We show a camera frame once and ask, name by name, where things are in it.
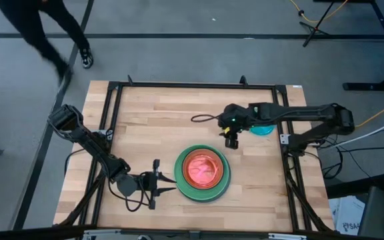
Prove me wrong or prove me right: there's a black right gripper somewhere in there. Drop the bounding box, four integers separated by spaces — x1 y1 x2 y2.
218 104 250 150

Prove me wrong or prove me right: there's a white printed cardboard box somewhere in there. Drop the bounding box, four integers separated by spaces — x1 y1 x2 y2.
328 195 367 236

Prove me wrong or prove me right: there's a large dark green plate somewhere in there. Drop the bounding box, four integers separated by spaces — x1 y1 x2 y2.
173 144 232 203

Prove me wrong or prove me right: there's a person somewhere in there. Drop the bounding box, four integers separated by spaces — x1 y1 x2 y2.
0 0 95 86

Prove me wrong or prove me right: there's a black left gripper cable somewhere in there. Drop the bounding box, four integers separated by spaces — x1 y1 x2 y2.
107 172 150 213

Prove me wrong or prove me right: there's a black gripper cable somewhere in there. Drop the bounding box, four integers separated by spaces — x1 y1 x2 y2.
107 172 150 213
190 113 221 123

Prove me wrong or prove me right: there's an orange-red translucent plate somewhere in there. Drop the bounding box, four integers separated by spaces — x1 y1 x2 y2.
185 151 221 187

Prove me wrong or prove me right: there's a black tripod stand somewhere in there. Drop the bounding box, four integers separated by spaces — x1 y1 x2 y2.
298 0 337 48

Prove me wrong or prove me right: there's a terracotta plastic plate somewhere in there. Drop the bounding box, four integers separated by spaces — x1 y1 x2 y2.
181 148 225 190

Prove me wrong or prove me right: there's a white cable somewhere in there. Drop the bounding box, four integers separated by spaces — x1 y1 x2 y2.
325 113 384 149

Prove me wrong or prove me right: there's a yellow cable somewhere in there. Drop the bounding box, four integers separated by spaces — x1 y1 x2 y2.
355 97 384 129
289 0 349 24

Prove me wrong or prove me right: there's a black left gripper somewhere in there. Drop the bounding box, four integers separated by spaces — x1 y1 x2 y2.
138 159 177 210

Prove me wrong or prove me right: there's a small teal plastic plate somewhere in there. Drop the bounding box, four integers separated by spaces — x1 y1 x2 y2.
249 123 276 137

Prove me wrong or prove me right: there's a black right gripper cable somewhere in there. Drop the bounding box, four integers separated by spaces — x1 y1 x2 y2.
190 113 221 123

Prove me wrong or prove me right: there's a black aluminium table frame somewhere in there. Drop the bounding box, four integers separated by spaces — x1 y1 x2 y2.
53 75 335 235

